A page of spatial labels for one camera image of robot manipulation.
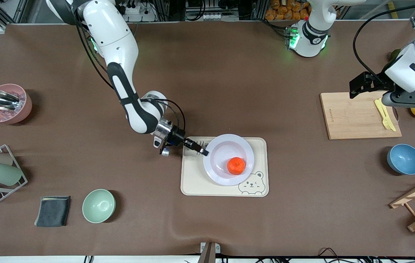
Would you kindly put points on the lavender round plate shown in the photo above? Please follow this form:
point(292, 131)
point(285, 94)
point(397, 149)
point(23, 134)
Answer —
point(222, 171)

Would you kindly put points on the mint green bowl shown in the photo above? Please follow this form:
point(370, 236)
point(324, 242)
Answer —
point(98, 206)

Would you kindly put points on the mint green cup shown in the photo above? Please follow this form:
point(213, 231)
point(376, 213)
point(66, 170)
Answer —
point(3, 174)

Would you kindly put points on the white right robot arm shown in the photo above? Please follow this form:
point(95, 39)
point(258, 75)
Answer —
point(114, 40)

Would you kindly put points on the orange mandarin fruit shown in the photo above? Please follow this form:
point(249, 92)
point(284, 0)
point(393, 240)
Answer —
point(236, 166)

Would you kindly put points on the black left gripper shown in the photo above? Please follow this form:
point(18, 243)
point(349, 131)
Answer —
point(378, 83)

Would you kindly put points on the brown table cover mat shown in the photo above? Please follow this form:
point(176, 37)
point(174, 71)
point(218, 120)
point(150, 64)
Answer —
point(83, 164)

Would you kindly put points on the yellow plastic fork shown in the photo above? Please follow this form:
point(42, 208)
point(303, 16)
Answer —
point(381, 114)

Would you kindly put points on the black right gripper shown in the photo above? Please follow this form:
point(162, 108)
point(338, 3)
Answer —
point(176, 137)

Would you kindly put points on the dark green round fruit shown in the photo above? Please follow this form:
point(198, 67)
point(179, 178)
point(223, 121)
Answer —
point(395, 54)

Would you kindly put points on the white power strip with plugs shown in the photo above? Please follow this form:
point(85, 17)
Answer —
point(141, 16)

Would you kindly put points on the cream tray with bear print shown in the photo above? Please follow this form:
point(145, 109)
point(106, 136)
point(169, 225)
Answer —
point(193, 182)

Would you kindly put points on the pink bowl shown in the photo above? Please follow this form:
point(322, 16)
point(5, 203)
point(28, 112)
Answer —
point(6, 117)

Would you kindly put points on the metal table edge clamp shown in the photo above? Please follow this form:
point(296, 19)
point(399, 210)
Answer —
point(209, 252)

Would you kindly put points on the dark grey folded cloth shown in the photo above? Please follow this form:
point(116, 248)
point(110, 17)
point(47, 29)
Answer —
point(52, 212)

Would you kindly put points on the wooden cutting board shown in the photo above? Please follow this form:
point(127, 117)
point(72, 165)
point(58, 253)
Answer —
point(353, 120)

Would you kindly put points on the blue bowl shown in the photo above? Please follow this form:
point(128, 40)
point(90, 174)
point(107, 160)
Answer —
point(405, 159)

